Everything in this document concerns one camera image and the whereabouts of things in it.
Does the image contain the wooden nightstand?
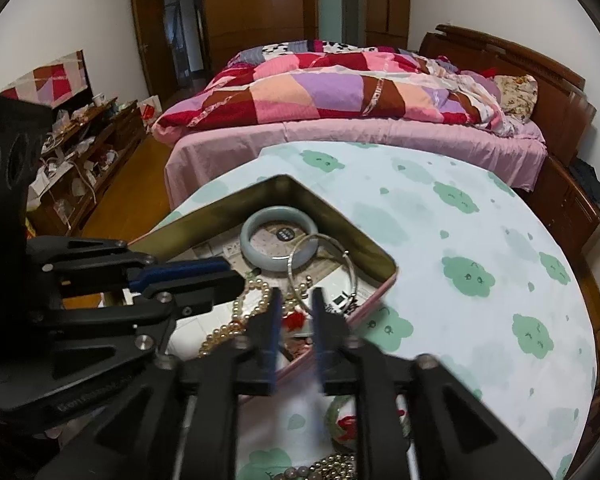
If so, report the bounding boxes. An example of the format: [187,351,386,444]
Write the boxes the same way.
[522,155,600,261]

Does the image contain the dark clothes on nightstand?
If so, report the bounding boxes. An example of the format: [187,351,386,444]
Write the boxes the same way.
[569,157,600,208]

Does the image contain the patchwork quilt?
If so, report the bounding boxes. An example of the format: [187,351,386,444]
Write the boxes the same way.
[151,40,515,144]

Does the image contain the grey bead bracelet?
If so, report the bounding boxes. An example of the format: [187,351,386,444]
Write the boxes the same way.
[272,464,314,480]

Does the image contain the pink bed sheet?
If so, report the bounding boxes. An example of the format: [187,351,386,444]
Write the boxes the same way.
[164,119,547,208]

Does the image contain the silver bangle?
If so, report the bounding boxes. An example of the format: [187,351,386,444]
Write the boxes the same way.
[286,233,358,315]

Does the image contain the pink metal tin box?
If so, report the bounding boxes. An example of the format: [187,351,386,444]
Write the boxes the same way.
[102,176,398,396]

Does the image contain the television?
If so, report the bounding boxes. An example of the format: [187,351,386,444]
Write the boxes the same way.
[1,50,91,108]

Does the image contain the pale jade bangle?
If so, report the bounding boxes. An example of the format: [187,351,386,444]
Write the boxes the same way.
[239,206,318,273]

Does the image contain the wooden headboard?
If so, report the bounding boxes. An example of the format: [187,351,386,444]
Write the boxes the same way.
[418,23,598,168]

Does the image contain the cloud pattern tablecloth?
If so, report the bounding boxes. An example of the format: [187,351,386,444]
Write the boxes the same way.
[174,142,596,479]

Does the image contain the white pearl necklace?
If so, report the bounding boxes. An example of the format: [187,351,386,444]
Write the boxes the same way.
[197,271,316,359]

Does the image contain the green jade bangle red string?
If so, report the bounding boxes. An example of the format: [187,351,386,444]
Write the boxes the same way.
[327,393,412,451]

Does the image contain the gold bead chain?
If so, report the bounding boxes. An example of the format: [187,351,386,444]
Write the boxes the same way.
[306,450,358,480]

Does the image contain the brown wooden wardrobe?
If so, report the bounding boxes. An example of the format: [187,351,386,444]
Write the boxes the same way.
[128,0,413,104]

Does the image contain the wooden tv cabinet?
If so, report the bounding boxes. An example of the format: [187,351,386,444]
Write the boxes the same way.
[26,99,146,236]

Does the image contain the floral pillow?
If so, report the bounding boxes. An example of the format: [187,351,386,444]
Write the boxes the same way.
[493,75,539,122]

